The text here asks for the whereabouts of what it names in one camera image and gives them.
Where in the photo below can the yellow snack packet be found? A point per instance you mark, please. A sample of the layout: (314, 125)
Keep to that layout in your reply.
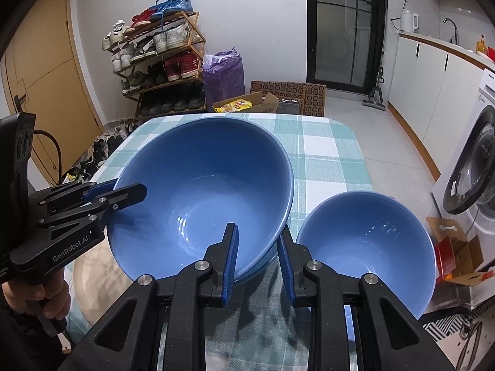
(236, 105)

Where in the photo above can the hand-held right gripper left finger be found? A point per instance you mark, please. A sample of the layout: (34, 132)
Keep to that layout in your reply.
(230, 266)

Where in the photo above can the cream plate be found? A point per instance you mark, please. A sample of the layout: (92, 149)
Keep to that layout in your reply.
(96, 290)

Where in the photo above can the black and white rug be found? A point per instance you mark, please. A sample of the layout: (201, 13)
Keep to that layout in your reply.
(456, 324)

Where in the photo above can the white washing machine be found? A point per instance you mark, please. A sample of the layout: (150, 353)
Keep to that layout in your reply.
(479, 123)

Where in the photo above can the pile of loose shoes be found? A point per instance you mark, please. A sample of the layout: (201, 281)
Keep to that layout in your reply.
(104, 147)

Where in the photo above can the grey plastic packet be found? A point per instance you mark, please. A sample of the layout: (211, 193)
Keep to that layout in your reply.
(289, 106)

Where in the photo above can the yellow bottle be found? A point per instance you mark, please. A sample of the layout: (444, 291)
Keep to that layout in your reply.
(481, 44)

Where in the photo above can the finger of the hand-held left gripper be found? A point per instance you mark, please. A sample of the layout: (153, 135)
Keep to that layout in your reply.
(98, 189)
(123, 199)

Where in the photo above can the green checked tablecloth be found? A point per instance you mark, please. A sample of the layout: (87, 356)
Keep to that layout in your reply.
(325, 154)

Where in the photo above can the person's left forearm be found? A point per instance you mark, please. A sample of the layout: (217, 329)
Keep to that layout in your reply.
(19, 340)

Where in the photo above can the small brown cardboard box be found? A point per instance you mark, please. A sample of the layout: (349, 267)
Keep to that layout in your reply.
(468, 255)

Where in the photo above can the wooden shoe rack with shoes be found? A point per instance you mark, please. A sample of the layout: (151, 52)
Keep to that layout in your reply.
(170, 38)

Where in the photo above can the purple plastic bag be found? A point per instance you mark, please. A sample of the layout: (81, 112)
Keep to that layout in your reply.
(224, 81)

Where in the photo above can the patterned flat cardboard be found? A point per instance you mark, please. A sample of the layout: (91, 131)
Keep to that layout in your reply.
(313, 98)

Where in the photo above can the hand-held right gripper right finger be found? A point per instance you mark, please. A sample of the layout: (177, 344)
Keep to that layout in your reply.
(287, 268)

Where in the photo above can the person's left hand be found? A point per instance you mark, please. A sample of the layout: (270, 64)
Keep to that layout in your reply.
(54, 293)

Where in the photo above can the open cardboard box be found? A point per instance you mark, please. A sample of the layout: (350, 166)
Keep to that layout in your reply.
(267, 104)

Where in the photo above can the yellow snack wrapper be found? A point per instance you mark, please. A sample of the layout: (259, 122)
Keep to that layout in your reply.
(70, 178)

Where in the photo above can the chrome faucet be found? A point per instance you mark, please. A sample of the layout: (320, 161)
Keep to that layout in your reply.
(454, 27)

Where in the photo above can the yellow wooden door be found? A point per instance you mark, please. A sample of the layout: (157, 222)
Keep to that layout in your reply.
(50, 85)

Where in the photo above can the white kitchen cabinet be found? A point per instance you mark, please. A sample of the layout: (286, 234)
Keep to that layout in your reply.
(425, 85)

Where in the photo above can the grey stick vacuum cleaner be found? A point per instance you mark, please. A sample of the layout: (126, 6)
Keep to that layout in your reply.
(375, 98)

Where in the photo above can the black framed glass door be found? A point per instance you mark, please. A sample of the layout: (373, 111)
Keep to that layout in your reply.
(340, 27)

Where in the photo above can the white electric kettle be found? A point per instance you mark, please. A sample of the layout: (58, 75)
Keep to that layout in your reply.
(409, 21)

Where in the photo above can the red packet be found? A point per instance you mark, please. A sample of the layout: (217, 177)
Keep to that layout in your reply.
(444, 257)

